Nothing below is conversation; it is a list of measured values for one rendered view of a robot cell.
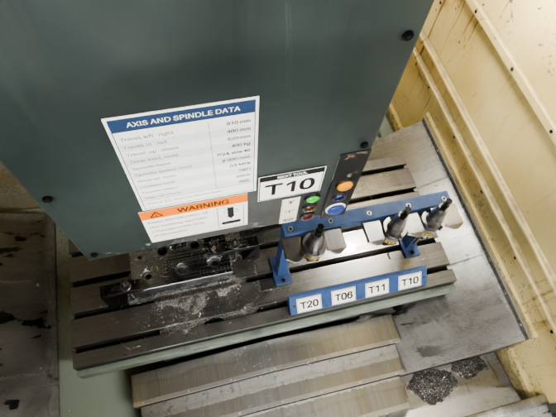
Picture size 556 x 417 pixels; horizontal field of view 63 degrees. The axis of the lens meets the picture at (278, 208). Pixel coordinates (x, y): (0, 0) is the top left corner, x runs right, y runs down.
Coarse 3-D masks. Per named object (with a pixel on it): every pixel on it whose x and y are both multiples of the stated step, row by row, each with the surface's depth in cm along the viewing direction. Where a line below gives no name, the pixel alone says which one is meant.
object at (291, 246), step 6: (282, 240) 115; (288, 240) 115; (294, 240) 115; (300, 240) 115; (282, 246) 114; (288, 246) 114; (294, 246) 114; (300, 246) 114; (288, 252) 113; (294, 252) 113; (300, 252) 113; (288, 258) 112; (294, 258) 113; (300, 258) 113
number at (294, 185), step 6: (288, 180) 64; (294, 180) 65; (300, 180) 65; (306, 180) 66; (312, 180) 66; (318, 180) 66; (288, 186) 66; (294, 186) 66; (300, 186) 67; (306, 186) 67; (312, 186) 68; (282, 192) 67; (288, 192) 67; (294, 192) 68
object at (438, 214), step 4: (440, 204) 113; (436, 208) 114; (440, 208) 113; (448, 208) 113; (432, 212) 116; (436, 212) 114; (440, 212) 113; (444, 212) 113; (428, 216) 118; (432, 216) 116; (436, 216) 115; (440, 216) 114; (444, 216) 115; (428, 220) 118; (432, 220) 117; (436, 220) 116; (440, 220) 116; (432, 224) 118; (436, 224) 117; (440, 224) 118
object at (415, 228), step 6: (414, 216) 120; (408, 222) 119; (414, 222) 119; (420, 222) 119; (408, 228) 118; (414, 228) 118; (420, 228) 118; (408, 234) 118; (414, 234) 118; (420, 234) 118
